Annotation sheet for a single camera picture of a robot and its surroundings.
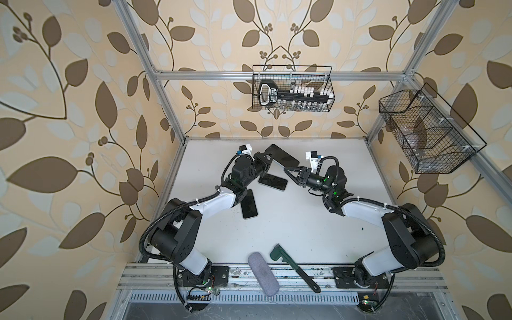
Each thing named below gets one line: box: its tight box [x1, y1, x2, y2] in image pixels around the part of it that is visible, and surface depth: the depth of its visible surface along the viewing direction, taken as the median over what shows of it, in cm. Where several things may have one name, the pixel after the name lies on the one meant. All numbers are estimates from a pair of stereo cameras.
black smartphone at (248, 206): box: [240, 189, 258, 219], surface depth 95 cm
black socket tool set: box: [258, 80, 334, 109], surface depth 85 cm
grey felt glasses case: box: [247, 252, 280, 297], surface depth 74 cm
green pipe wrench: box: [270, 243, 321, 294], surface depth 79 cm
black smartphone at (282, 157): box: [264, 144, 300, 168], surface depth 82 cm
